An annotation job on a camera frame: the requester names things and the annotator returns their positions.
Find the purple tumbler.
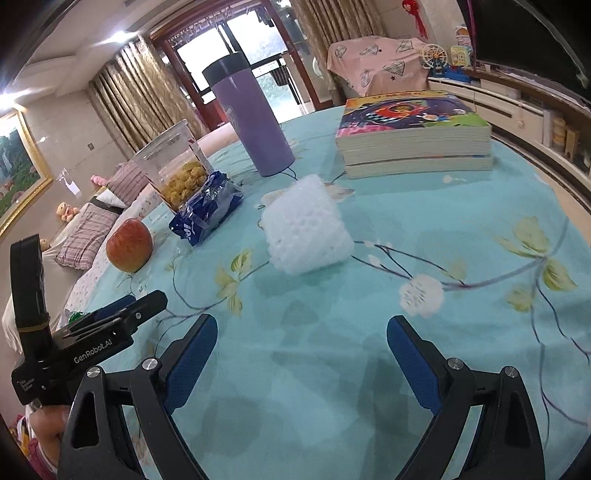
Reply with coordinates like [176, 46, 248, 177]
[202, 53, 296, 177]

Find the blue snack packet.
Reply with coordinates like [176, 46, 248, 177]
[168, 171, 245, 247]

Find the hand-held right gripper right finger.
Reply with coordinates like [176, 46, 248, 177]
[386, 315, 546, 480]

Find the white foam net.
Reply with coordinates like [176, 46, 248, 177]
[261, 174, 355, 277]

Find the thick pale-edged book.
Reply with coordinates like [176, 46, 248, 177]
[344, 154, 495, 181]

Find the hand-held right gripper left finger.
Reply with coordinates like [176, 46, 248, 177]
[58, 313, 219, 480]

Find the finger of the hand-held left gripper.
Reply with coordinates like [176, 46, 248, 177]
[65, 295, 137, 330]
[58, 290, 169, 344]

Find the black television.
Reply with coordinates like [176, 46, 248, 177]
[466, 0, 591, 102]

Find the sofa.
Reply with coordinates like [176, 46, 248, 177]
[2, 122, 241, 356]

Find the red framed balcony door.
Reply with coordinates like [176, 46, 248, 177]
[152, 9, 319, 134]

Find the pink cloth covered chair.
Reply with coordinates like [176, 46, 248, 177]
[327, 37, 437, 100]

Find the colourful toy box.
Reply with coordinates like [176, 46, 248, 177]
[450, 44, 474, 70]

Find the toy ferris wheel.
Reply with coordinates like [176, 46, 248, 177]
[419, 44, 451, 79]

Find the red apple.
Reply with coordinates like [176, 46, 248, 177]
[106, 218, 154, 273]

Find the colourful cover book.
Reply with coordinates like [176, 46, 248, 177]
[335, 90, 492, 164]

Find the red hanging knot decoration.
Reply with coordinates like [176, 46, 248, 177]
[402, 0, 428, 40]

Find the small striped pillow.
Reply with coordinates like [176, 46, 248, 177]
[106, 161, 149, 199]

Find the clear plastic snack jar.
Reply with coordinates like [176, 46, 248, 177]
[134, 119, 214, 214]

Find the white television cabinet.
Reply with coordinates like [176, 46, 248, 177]
[427, 65, 591, 181]

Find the brown patterned curtain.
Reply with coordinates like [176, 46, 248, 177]
[291, 0, 389, 112]
[88, 34, 208, 153]

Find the teal floral tablecloth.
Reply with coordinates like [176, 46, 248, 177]
[60, 90, 591, 480]

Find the framed landscape painting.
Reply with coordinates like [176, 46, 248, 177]
[0, 108, 55, 236]

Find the large striped pillow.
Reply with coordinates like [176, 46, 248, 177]
[55, 203, 121, 271]

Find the person's left hand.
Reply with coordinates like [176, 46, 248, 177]
[28, 405, 69, 455]

